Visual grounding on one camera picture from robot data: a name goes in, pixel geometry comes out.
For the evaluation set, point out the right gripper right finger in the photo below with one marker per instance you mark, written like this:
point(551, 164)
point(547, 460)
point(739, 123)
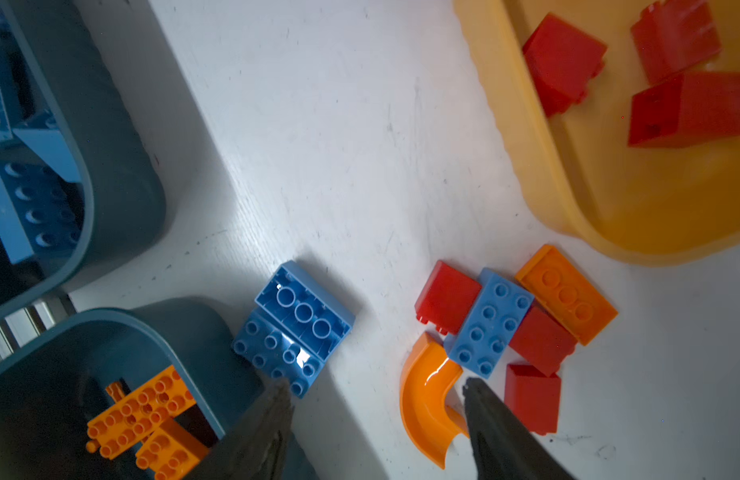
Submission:
point(503, 448)

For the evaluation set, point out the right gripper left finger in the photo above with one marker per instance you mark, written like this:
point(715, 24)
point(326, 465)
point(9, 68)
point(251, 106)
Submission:
point(257, 445)

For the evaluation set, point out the long orange lego plate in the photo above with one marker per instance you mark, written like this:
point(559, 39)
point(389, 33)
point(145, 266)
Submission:
point(135, 416)

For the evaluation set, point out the orange lego top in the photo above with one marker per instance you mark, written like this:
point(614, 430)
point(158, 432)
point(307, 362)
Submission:
point(566, 294)

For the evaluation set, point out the left teal plastic bin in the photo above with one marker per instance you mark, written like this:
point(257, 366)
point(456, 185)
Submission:
point(125, 204)

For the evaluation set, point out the blue sloped lego brick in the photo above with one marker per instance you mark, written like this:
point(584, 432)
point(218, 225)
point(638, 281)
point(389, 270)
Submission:
point(42, 134)

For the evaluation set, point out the right teal plastic bin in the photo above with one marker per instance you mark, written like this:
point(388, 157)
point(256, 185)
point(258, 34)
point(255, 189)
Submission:
point(52, 387)

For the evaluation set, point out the blue long lego brick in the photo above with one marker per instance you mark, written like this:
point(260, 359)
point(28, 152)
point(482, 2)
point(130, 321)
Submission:
point(490, 325)

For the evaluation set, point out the orange curved lego piece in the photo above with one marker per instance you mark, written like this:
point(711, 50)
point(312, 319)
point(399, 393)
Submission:
point(428, 376)

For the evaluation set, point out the large blue lego block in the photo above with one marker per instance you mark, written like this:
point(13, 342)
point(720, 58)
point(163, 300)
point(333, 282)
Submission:
point(295, 328)

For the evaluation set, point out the red lego panel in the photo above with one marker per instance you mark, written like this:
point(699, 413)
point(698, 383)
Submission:
point(533, 397)
point(446, 299)
point(542, 341)

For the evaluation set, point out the yellow plastic bin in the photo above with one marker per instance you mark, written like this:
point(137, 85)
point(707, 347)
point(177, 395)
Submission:
point(646, 206)

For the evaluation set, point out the red lego brick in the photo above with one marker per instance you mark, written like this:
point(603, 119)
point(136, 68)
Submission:
point(687, 109)
point(562, 59)
point(674, 35)

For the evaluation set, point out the teal plastic bin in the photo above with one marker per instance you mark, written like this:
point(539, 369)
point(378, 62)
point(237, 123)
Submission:
point(52, 387)
point(125, 204)

